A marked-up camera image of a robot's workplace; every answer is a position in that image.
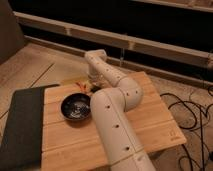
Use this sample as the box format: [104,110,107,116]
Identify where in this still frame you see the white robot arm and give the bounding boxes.
[85,50,156,171]

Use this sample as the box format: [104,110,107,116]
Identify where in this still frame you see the orange red pen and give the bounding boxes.
[75,82,87,93]

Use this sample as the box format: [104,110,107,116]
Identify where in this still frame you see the black bowl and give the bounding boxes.
[61,93,91,122]

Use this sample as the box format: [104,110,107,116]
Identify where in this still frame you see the wooden board table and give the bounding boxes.
[41,72,186,171]

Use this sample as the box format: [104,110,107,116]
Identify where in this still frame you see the dark grey mat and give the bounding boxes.
[0,84,56,171]

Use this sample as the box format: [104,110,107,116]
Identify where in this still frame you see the black floor cables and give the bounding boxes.
[159,49,213,171]

